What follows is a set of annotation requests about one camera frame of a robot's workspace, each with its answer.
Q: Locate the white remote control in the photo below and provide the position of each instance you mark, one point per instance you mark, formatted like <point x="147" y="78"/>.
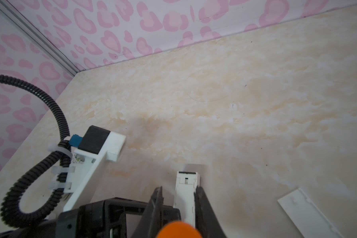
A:
<point x="186" y="184"/>

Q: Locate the orange black screwdriver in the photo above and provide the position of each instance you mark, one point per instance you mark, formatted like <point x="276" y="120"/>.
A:
<point x="178" y="229"/>

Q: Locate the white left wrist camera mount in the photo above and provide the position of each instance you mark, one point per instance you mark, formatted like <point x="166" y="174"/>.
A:
<point x="91" y="155"/>

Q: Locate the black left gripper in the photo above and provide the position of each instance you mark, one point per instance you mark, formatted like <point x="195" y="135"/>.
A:
<point x="111" y="218"/>

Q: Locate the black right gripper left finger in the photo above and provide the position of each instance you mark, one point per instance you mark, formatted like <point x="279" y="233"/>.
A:
<point x="151" y="221"/>

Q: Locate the white battery cover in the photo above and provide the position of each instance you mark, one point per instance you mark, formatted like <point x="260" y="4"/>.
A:
<point x="306" y="216"/>

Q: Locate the aluminium corner frame post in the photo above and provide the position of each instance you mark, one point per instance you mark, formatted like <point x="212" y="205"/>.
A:
<point x="36" y="37"/>

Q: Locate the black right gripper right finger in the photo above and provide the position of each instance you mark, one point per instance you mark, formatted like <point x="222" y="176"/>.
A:
<point x="206" y="221"/>

